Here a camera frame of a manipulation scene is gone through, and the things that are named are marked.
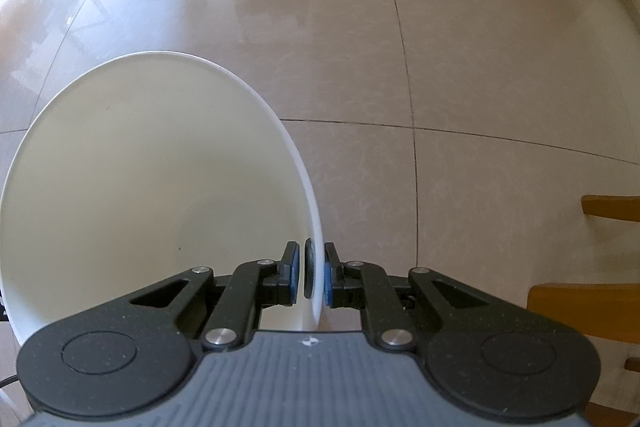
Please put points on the wooden chair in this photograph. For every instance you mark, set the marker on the wooden chair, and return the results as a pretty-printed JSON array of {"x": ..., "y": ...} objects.
[{"x": 608, "y": 313}]

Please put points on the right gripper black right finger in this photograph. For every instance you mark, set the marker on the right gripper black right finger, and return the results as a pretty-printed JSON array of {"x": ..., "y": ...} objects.
[{"x": 396, "y": 313}]

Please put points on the white plastic bucket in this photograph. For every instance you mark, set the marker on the white plastic bucket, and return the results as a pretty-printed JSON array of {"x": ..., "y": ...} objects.
[{"x": 144, "y": 167}]

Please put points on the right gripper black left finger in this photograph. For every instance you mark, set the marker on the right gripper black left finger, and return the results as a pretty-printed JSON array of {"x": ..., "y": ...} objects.
[{"x": 222, "y": 312}]

